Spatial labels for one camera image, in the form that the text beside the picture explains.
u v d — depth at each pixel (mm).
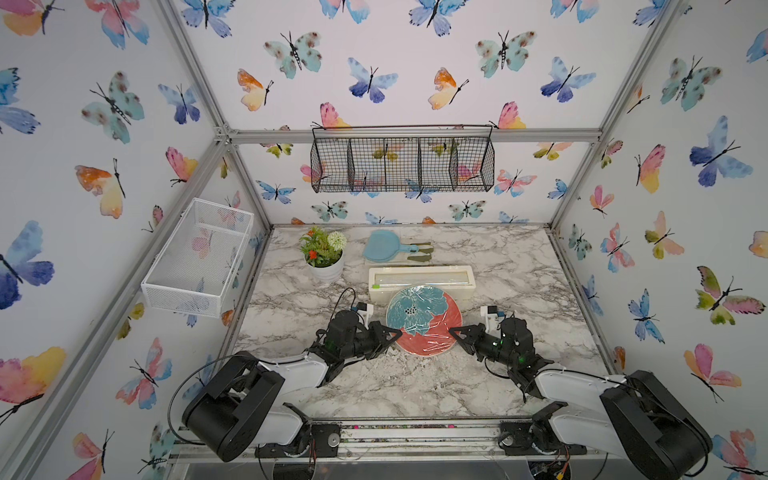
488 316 816
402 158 982
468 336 801
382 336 786
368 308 827
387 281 951
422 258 1107
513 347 661
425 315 867
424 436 755
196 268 871
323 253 910
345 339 678
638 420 425
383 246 1131
